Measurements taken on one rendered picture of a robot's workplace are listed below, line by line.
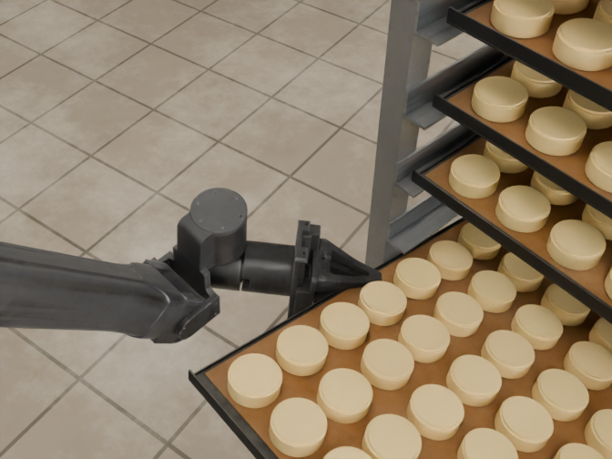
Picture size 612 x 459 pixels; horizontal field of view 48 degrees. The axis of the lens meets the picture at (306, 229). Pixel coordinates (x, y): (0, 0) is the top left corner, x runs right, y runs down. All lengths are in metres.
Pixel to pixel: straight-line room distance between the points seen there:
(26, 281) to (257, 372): 0.23
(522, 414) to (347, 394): 0.16
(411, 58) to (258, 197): 1.58
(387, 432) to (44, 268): 0.32
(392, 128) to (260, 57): 2.10
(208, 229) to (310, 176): 1.57
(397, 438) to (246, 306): 1.31
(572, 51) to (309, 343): 0.35
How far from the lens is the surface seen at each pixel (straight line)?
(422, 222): 0.82
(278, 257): 0.75
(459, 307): 0.75
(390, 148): 0.71
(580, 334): 0.81
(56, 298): 0.57
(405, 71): 0.65
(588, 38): 0.60
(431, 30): 0.62
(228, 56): 2.78
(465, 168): 0.73
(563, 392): 0.72
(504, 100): 0.67
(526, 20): 0.62
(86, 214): 2.23
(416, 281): 0.76
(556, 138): 0.64
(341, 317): 0.70
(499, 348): 0.73
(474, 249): 0.83
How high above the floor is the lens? 1.54
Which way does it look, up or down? 48 degrees down
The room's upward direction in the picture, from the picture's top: straight up
